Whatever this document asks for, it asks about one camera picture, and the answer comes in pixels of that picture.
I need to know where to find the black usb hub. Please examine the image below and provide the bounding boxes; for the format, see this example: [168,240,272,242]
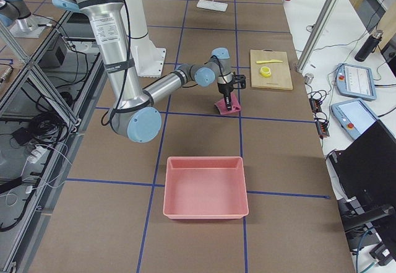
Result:
[316,120,330,139]
[309,98,322,113]

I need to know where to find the black water bottle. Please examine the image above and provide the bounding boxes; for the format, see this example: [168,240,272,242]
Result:
[354,29,383,62]

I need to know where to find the wooden cutting board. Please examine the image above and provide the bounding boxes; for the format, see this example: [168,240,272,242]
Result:
[250,50,293,90]

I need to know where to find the black monitor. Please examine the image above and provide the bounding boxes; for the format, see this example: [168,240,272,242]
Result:
[330,120,395,246]

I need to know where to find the aluminium frame post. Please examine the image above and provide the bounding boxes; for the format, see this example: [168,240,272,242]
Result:
[296,0,338,74]

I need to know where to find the white pedestal column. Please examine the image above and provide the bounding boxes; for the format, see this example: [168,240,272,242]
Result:
[122,0,166,77]

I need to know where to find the pink plastic tray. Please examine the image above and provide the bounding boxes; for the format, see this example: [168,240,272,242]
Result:
[163,157,249,220]

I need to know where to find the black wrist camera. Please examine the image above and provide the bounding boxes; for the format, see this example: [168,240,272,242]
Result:
[232,74,246,90]

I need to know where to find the teach pendant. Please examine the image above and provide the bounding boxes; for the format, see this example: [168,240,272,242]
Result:
[335,64,377,101]
[330,98,379,140]

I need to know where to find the far teach pendant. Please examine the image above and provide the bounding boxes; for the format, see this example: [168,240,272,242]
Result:
[335,64,377,101]

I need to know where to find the near teach pendant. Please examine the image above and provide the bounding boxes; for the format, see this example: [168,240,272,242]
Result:
[330,98,379,140]

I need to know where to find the yellow lemon slice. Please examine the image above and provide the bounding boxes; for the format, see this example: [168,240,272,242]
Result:
[259,66,272,78]

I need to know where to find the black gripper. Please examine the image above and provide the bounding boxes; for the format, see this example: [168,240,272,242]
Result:
[217,83,233,111]

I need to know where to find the yellow plastic knife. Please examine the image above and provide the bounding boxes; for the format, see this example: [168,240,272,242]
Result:
[256,59,283,64]

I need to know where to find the pink cloth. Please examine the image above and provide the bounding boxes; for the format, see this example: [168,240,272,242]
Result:
[215,93,241,115]

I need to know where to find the white rack tray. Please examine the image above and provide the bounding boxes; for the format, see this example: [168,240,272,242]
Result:
[197,0,228,12]

